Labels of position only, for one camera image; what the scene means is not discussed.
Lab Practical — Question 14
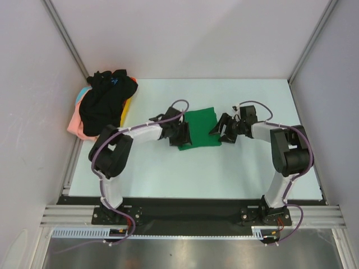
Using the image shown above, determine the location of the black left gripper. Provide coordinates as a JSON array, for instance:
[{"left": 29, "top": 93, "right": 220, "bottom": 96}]
[{"left": 168, "top": 122, "right": 192, "bottom": 147}]

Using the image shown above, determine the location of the green t-shirt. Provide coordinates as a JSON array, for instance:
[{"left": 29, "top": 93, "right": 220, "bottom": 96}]
[{"left": 178, "top": 107, "right": 222, "bottom": 151}]

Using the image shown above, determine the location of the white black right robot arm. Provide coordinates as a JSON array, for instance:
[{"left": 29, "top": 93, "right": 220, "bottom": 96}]
[{"left": 209, "top": 101, "right": 314, "bottom": 225}]

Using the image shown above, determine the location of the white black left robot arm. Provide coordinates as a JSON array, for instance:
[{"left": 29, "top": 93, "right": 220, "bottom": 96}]
[{"left": 88, "top": 106, "right": 192, "bottom": 224}]

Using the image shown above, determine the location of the yellow t-shirt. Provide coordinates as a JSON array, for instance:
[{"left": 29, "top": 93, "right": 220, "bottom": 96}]
[{"left": 120, "top": 98, "right": 132, "bottom": 127}]

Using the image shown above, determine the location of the black t-shirt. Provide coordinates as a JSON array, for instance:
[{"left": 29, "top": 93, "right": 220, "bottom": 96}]
[{"left": 79, "top": 69, "right": 138, "bottom": 137}]

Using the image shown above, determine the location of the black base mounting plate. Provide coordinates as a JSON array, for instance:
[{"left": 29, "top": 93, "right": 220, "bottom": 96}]
[{"left": 57, "top": 196, "right": 326, "bottom": 235}]

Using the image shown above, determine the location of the light blue t-shirt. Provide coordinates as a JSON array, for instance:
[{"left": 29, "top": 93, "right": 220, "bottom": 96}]
[{"left": 75, "top": 86, "right": 92, "bottom": 104}]

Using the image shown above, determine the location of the pink t-shirt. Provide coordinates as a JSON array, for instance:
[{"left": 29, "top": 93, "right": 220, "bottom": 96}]
[{"left": 67, "top": 103, "right": 98, "bottom": 141}]

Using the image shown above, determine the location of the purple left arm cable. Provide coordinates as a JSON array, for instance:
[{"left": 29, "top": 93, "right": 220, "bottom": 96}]
[{"left": 54, "top": 99, "right": 190, "bottom": 253}]

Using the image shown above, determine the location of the white slotted cable duct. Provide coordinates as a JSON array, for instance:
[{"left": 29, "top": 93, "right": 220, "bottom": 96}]
[{"left": 51, "top": 226, "right": 279, "bottom": 242}]

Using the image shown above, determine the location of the aluminium front rail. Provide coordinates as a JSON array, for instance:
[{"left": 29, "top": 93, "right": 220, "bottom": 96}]
[{"left": 40, "top": 205, "right": 346, "bottom": 229}]

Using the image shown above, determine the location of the aluminium corner frame post right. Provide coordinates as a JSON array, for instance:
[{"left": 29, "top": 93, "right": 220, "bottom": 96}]
[{"left": 287, "top": 0, "right": 340, "bottom": 86}]

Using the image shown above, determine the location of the aluminium corner frame post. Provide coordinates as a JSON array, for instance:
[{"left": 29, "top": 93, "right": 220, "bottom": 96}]
[
  {"left": 40, "top": 0, "right": 89, "bottom": 80},
  {"left": 287, "top": 0, "right": 340, "bottom": 86}
]

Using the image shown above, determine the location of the aluminium corner frame post left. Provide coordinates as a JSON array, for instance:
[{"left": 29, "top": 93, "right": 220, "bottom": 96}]
[{"left": 40, "top": 0, "right": 89, "bottom": 80}]

